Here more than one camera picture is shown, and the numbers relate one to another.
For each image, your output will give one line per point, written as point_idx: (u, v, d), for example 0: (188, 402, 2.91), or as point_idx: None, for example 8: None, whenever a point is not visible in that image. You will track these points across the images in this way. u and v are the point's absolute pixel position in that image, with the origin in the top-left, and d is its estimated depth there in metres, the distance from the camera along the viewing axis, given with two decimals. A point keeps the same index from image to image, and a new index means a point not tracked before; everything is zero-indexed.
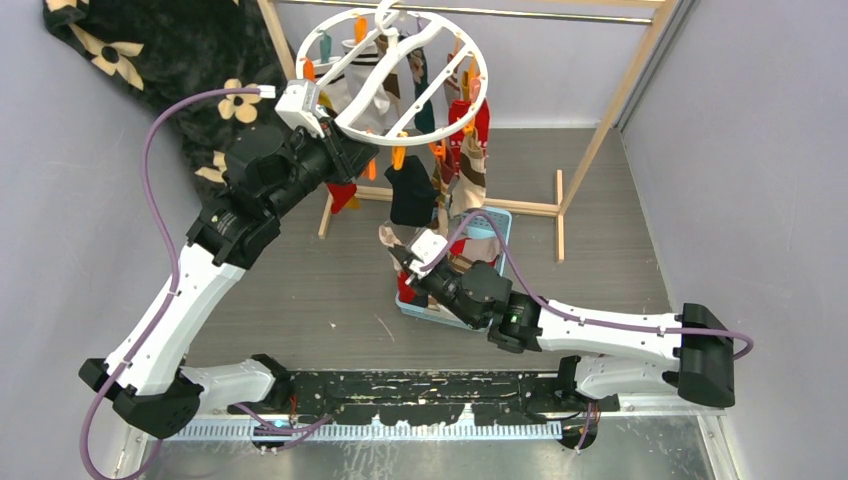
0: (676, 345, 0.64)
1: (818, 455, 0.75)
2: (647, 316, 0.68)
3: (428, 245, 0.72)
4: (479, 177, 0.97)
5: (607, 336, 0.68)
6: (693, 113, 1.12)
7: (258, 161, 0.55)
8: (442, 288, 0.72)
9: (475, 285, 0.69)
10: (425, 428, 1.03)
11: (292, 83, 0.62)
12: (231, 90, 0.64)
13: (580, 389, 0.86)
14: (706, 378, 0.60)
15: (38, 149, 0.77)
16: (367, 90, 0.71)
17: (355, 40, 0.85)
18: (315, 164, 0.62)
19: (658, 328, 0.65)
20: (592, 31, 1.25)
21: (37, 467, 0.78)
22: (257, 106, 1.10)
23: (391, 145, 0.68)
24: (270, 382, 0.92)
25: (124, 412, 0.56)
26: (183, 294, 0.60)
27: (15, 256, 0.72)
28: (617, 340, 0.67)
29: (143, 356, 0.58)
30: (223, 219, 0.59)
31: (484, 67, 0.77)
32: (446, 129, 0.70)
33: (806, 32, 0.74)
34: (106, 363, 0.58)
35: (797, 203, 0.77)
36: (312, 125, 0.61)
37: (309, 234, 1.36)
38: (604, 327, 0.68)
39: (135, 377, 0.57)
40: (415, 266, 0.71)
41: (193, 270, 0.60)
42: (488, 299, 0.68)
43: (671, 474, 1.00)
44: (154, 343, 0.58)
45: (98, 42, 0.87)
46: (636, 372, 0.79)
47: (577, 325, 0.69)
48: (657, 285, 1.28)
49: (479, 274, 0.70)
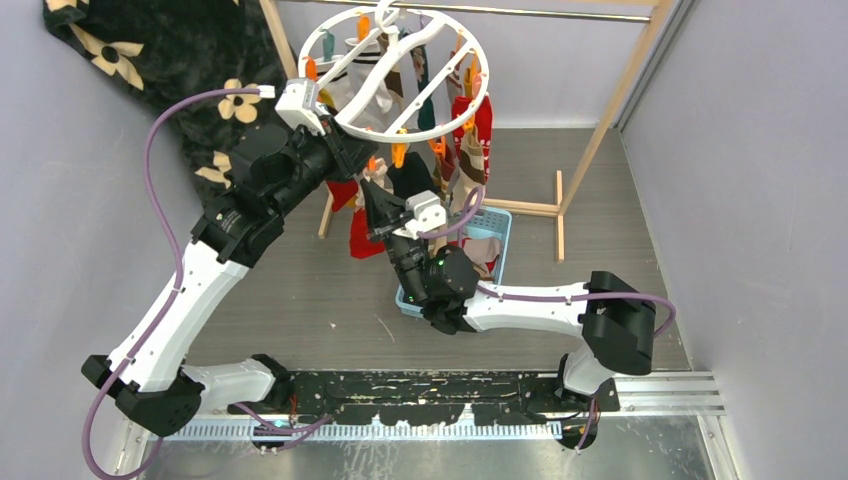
0: (580, 311, 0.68)
1: (819, 455, 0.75)
2: (560, 287, 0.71)
3: (431, 213, 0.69)
4: (479, 175, 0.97)
5: (524, 309, 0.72)
6: (693, 113, 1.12)
7: (263, 159, 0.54)
8: (404, 254, 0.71)
9: (455, 274, 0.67)
10: (425, 428, 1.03)
11: (292, 82, 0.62)
12: (232, 91, 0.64)
13: (573, 388, 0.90)
14: (609, 337, 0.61)
15: (38, 149, 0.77)
16: (368, 89, 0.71)
17: (357, 38, 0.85)
18: (318, 161, 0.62)
19: (565, 297, 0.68)
20: (593, 30, 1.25)
21: (38, 468, 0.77)
22: (257, 106, 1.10)
23: (391, 143, 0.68)
24: (270, 382, 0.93)
25: (126, 408, 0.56)
26: (187, 292, 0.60)
27: (14, 255, 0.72)
28: (532, 312, 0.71)
29: (147, 353, 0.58)
30: (228, 217, 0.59)
31: (486, 64, 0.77)
32: (448, 125, 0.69)
33: (806, 31, 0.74)
34: (109, 360, 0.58)
35: (797, 202, 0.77)
36: (313, 123, 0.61)
37: (309, 234, 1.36)
38: (521, 301, 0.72)
39: (139, 373, 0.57)
40: (411, 226, 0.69)
41: (196, 267, 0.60)
42: (462, 290, 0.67)
43: (672, 474, 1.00)
44: (157, 339, 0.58)
45: (98, 42, 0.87)
46: (585, 356, 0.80)
47: (497, 301, 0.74)
48: (657, 285, 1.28)
49: (460, 262, 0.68)
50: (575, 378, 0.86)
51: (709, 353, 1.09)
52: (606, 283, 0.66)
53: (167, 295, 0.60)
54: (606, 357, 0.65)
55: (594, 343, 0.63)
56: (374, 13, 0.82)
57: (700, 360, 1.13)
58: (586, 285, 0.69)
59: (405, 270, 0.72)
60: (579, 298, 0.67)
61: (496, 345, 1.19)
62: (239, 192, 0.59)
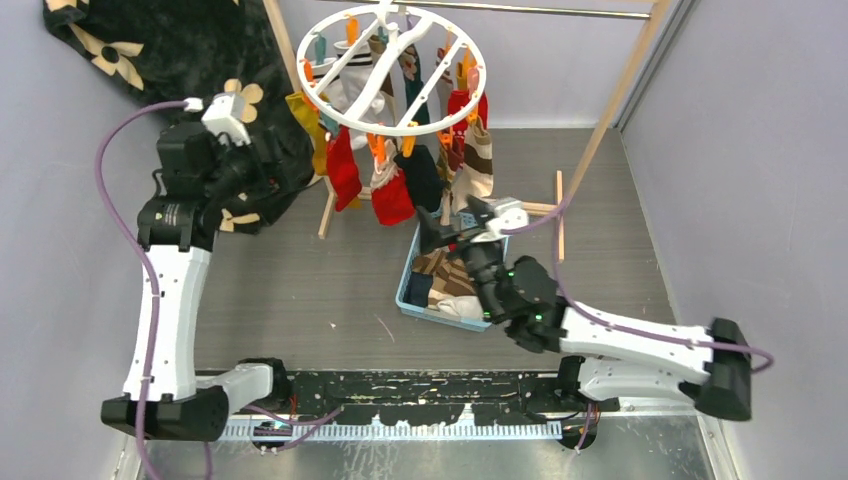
0: (706, 359, 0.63)
1: (819, 456, 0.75)
2: (676, 328, 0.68)
3: (513, 215, 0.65)
4: (488, 164, 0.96)
5: (632, 342, 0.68)
6: (692, 112, 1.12)
7: (193, 140, 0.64)
8: (481, 265, 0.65)
9: (528, 284, 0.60)
10: (426, 428, 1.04)
11: (221, 95, 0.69)
12: (160, 107, 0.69)
13: (584, 390, 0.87)
14: (734, 394, 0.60)
15: (38, 149, 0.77)
16: (371, 88, 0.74)
17: (348, 41, 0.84)
18: (241, 164, 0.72)
19: (690, 341, 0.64)
20: (594, 29, 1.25)
21: (41, 467, 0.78)
22: (257, 106, 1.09)
23: (401, 135, 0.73)
24: (270, 371, 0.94)
25: (172, 419, 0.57)
26: (168, 293, 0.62)
27: (14, 256, 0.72)
28: (642, 348, 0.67)
29: (163, 363, 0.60)
30: (168, 212, 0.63)
31: (480, 56, 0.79)
32: (455, 117, 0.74)
33: (807, 30, 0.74)
34: (127, 393, 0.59)
35: (798, 202, 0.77)
36: (240, 128, 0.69)
37: (309, 234, 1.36)
38: (629, 334, 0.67)
39: (166, 384, 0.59)
40: (493, 224, 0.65)
41: (165, 268, 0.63)
42: (539, 299, 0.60)
43: (672, 474, 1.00)
44: (167, 348, 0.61)
45: (98, 42, 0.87)
46: (646, 379, 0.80)
47: (604, 330, 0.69)
48: (657, 285, 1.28)
49: (532, 272, 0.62)
50: (598, 388, 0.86)
51: None
52: (733, 336, 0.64)
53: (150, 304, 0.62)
54: (706, 404, 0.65)
55: (710, 392, 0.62)
56: (364, 13, 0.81)
57: None
58: (706, 332, 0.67)
59: (481, 284, 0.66)
60: (706, 345, 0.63)
61: (495, 345, 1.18)
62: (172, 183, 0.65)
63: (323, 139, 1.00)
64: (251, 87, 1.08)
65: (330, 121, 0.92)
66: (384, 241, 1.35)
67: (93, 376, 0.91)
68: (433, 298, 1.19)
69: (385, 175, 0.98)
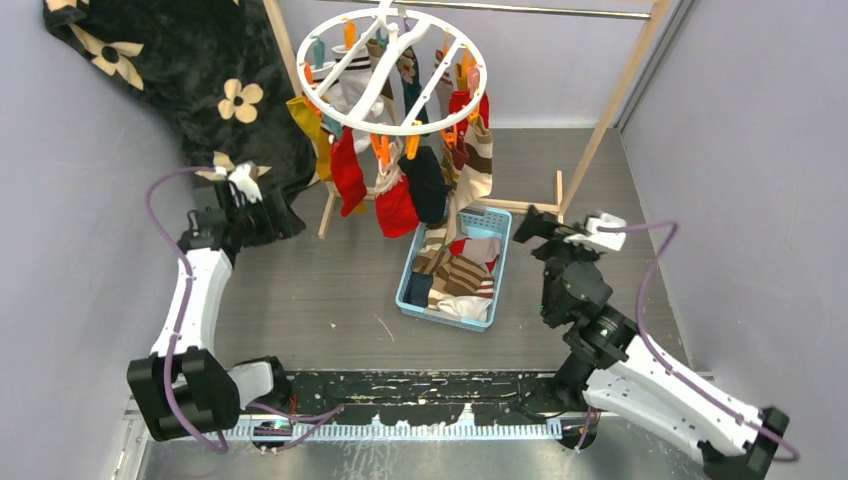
0: (748, 438, 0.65)
1: (818, 455, 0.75)
2: (731, 399, 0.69)
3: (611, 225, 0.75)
4: (489, 163, 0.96)
5: (683, 394, 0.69)
6: (692, 112, 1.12)
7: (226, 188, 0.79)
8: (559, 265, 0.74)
9: (575, 280, 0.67)
10: (426, 428, 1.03)
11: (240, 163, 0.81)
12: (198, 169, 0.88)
13: (588, 393, 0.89)
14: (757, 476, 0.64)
15: (39, 148, 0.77)
16: (373, 90, 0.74)
17: (346, 45, 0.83)
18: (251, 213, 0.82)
19: (741, 415, 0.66)
20: (594, 29, 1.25)
21: (41, 466, 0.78)
22: (256, 106, 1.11)
23: (405, 134, 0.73)
24: (269, 365, 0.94)
25: (196, 367, 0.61)
26: (199, 279, 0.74)
27: (15, 254, 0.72)
28: (690, 402, 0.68)
29: (190, 324, 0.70)
30: (203, 232, 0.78)
31: (479, 56, 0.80)
32: (458, 114, 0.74)
33: (806, 30, 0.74)
34: (154, 352, 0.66)
35: (797, 201, 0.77)
36: (253, 190, 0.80)
37: (309, 234, 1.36)
38: (687, 387, 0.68)
39: (194, 338, 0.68)
40: (593, 221, 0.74)
41: (199, 262, 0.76)
42: (584, 296, 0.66)
43: (672, 474, 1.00)
44: (195, 313, 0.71)
45: (98, 42, 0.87)
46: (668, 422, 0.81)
47: (663, 371, 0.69)
48: (657, 285, 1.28)
49: (588, 274, 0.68)
50: (602, 399, 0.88)
51: (709, 353, 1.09)
52: (782, 428, 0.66)
53: (184, 285, 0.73)
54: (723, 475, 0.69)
55: (737, 465, 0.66)
56: (362, 17, 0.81)
57: (700, 361, 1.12)
58: (759, 414, 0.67)
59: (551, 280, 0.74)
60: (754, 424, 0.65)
61: (495, 345, 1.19)
62: (199, 219, 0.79)
63: (326, 143, 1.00)
64: (251, 87, 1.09)
65: (334, 123, 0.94)
66: (383, 241, 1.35)
67: (94, 375, 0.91)
68: (433, 298, 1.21)
69: (389, 178, 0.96)
